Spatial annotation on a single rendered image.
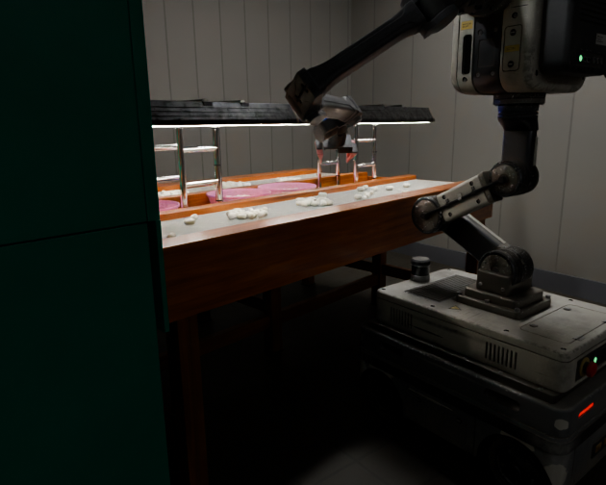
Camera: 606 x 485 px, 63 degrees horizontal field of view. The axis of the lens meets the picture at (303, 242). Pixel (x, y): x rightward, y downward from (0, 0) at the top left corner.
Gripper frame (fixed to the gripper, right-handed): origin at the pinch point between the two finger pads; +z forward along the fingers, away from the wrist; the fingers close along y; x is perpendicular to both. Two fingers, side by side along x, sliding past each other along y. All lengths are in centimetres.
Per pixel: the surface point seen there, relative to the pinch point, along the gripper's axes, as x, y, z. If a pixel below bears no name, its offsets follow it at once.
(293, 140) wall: 175, 13, 143
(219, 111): 1.2, -39.2, -21.4
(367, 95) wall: 207, 77, 125
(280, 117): 10.9, -18.7, -10.6
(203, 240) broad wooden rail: -52, -44, -24
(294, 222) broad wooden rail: -37.1, -18.8, -11.1
